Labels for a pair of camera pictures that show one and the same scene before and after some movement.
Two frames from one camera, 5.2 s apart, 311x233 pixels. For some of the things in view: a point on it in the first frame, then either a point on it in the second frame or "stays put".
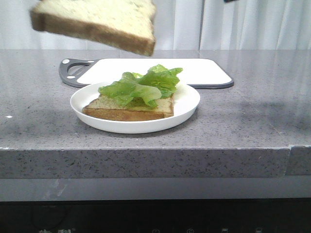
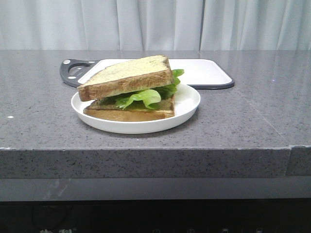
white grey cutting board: x=202 y=73 stays put
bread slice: x=126 y=24 to x=126 y=76
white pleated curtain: x=180 y=25 stays put
